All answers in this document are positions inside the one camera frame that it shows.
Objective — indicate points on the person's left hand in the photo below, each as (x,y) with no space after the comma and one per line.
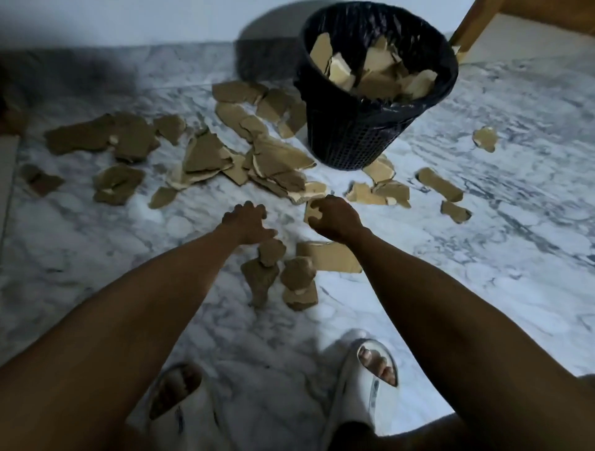
(246,225)

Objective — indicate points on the person's right white sandal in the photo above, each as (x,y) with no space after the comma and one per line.
(362,399)

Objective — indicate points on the person's white sandal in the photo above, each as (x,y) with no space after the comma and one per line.
(186,418)
(362,399)

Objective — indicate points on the person's left white sandal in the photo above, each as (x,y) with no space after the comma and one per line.
(186,418)

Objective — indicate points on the wooden door frame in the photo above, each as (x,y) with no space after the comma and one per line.
(469,28)

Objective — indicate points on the black bin with liner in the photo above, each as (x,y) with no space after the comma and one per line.
(344,144)

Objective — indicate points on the person's left forearm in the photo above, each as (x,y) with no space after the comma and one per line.
(93,353)

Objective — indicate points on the person's right forearm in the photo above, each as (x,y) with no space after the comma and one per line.
(465,344)

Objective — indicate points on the brown paper pieces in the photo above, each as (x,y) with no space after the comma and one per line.
(130,134)

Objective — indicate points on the person's right hand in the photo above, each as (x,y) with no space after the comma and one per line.
(339,220)

